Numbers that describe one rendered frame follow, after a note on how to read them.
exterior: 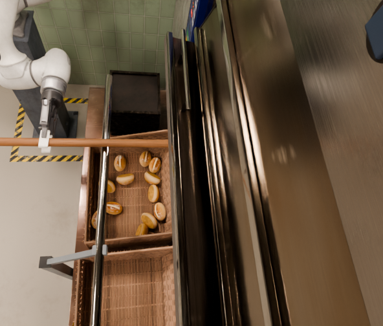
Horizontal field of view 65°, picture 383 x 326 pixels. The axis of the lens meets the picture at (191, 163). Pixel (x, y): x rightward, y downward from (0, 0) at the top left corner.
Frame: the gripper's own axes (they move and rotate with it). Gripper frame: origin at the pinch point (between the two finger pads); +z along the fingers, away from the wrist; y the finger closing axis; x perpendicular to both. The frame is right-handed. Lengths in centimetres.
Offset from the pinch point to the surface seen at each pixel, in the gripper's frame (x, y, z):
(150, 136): -39, 42, -27
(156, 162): -43, 55, -18
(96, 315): -21, 2, 57
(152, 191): -40, 55, 0
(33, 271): 34, 119, 31
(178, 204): -43, -25, 31
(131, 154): -29, 61, -25
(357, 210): -56, -73, 47
